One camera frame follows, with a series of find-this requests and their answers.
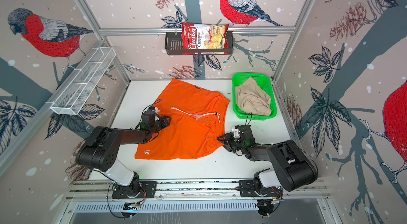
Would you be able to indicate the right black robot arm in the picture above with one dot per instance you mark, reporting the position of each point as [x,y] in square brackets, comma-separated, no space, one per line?
[291,167]

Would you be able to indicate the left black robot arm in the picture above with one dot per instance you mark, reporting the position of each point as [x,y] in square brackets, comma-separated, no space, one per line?
[100,150]

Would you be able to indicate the green plastic basket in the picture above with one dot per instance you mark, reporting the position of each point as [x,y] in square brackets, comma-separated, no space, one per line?
[265,84]

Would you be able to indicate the beige shorts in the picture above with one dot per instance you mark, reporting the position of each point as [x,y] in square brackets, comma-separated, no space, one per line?
[250,98]

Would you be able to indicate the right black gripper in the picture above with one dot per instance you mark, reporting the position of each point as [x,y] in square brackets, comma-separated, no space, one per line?
[226,142]

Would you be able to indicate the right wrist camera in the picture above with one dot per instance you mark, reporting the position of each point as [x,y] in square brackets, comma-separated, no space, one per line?
[235,132]

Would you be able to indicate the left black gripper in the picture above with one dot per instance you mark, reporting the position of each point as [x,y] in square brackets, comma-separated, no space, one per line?
[165,121]

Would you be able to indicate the black wall basket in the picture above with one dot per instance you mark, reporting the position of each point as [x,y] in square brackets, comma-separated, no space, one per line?
[174,46]

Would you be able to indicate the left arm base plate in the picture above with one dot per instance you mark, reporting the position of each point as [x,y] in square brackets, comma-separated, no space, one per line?
[149,189]

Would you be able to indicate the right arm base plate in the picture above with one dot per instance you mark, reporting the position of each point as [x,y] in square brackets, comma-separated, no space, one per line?
[252,188]

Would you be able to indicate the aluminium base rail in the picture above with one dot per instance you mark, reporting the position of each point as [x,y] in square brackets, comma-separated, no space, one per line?
[190,189]

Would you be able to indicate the red cassava chips bag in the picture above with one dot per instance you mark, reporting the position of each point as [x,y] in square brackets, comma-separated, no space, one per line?
[200,36]

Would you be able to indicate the orange shorts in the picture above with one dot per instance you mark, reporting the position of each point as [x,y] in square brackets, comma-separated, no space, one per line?
[197,120]

